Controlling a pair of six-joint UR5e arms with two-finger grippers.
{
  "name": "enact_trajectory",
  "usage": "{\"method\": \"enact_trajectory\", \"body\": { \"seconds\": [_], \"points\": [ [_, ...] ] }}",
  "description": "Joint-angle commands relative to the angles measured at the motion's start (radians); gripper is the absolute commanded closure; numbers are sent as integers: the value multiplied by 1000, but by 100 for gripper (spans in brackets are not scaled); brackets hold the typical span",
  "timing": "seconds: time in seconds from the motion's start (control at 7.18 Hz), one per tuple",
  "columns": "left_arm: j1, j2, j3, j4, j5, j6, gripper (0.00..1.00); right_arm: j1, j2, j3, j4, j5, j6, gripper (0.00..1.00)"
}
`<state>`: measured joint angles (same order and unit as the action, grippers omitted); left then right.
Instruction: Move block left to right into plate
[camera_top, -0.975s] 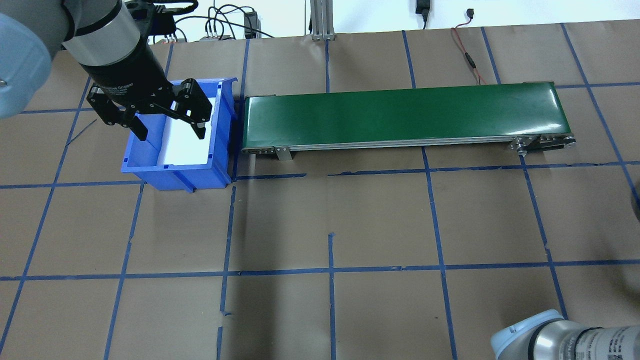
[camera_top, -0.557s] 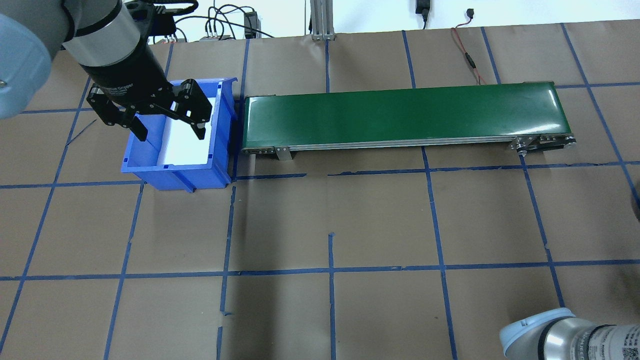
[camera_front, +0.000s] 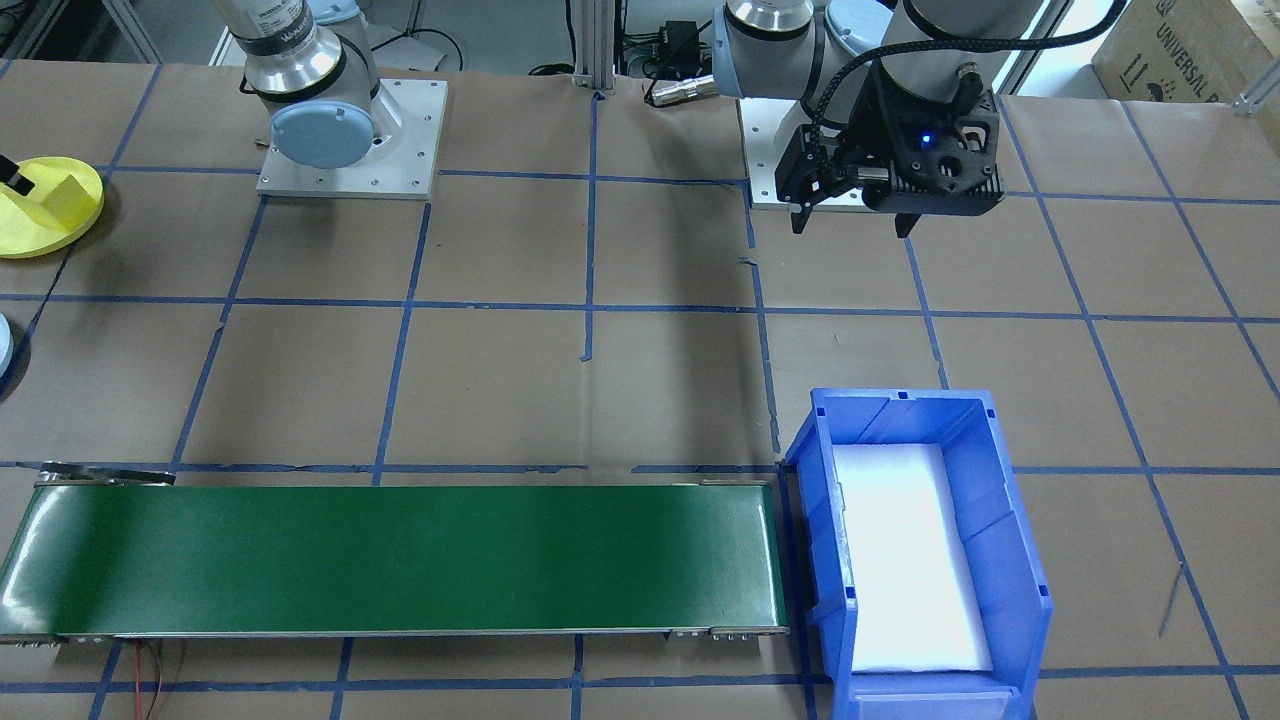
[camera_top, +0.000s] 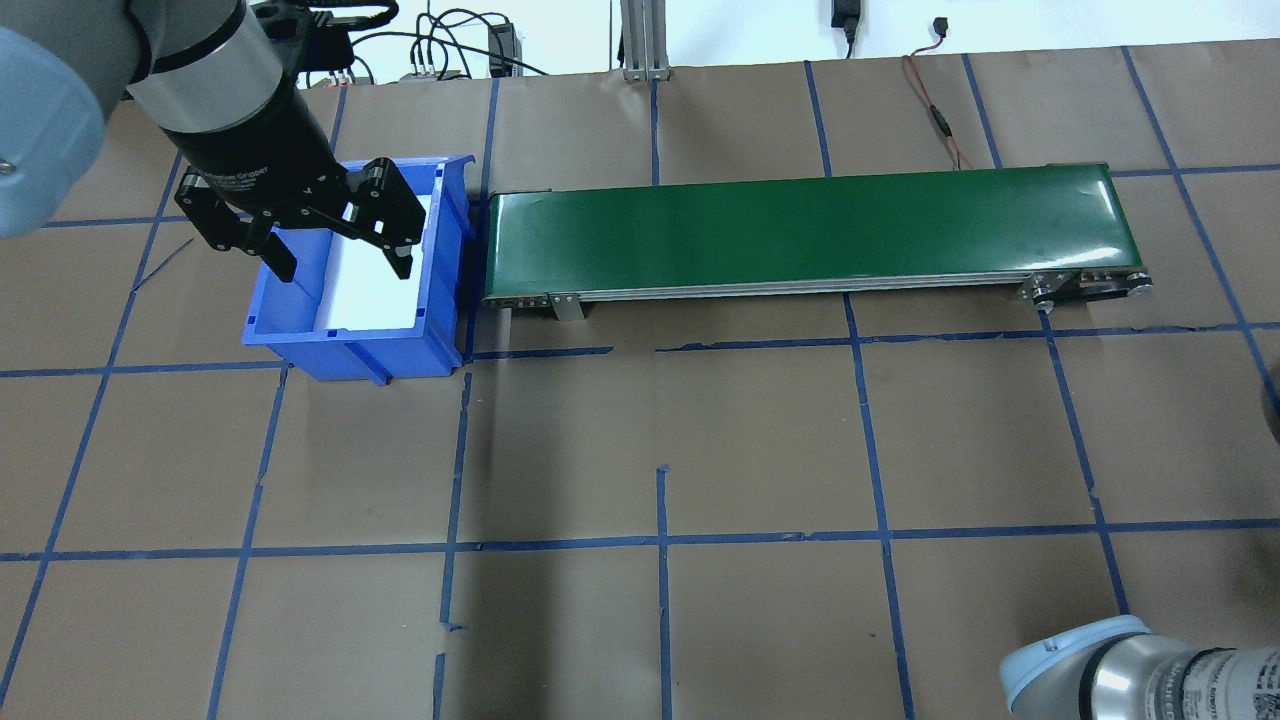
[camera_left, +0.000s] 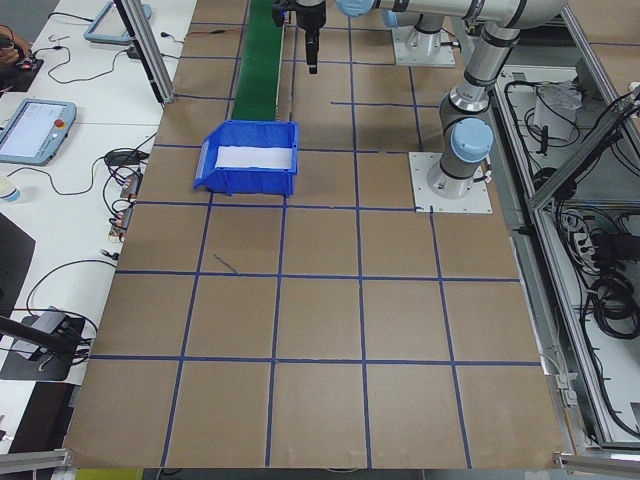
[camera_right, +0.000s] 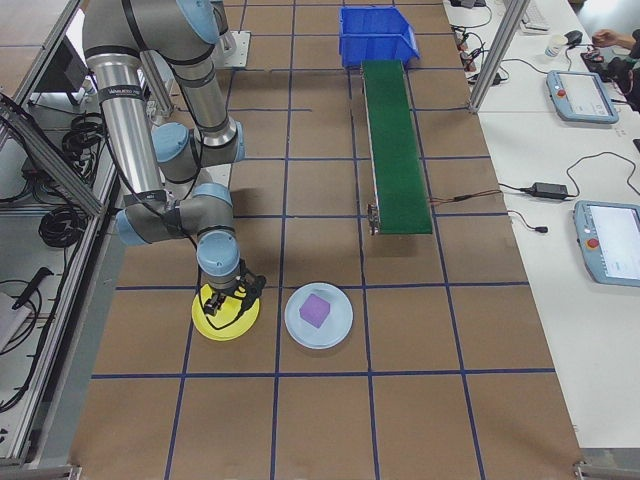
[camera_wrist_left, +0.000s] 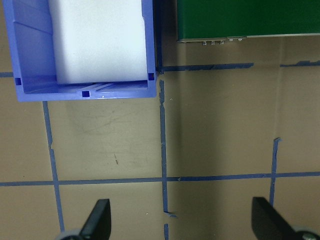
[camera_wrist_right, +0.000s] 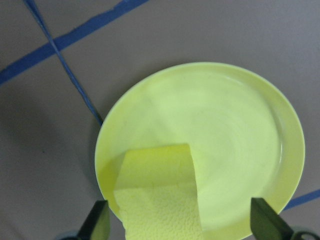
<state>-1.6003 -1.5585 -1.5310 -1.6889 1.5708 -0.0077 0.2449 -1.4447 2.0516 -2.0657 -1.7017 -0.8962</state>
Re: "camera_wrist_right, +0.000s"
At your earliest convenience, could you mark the yellow foam block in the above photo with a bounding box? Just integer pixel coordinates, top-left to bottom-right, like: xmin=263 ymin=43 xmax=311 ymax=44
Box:
xmin=112 ymin=143 xmax=207 ymax=240

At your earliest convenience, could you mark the yellow round plate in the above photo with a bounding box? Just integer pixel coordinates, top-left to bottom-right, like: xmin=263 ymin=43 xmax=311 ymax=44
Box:
xmin=94 ymin=61 xmax=306 ymax=240

